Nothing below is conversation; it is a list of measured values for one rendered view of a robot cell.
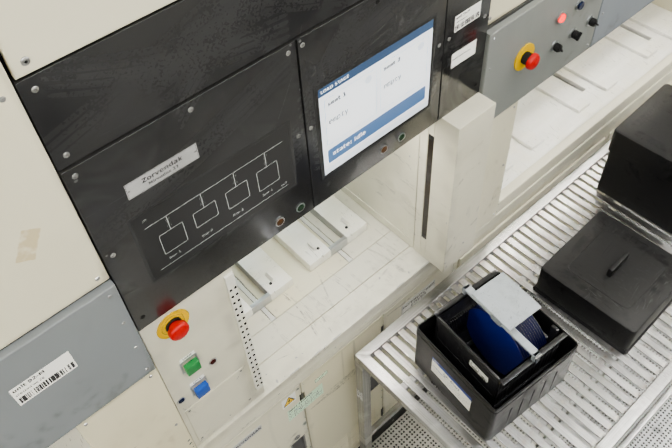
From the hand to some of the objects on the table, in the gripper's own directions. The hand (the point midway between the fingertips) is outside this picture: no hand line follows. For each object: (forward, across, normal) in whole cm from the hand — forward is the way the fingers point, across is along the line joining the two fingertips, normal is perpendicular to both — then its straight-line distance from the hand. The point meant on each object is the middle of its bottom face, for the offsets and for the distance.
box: (+25, -91, +151) cm, 178 cm away
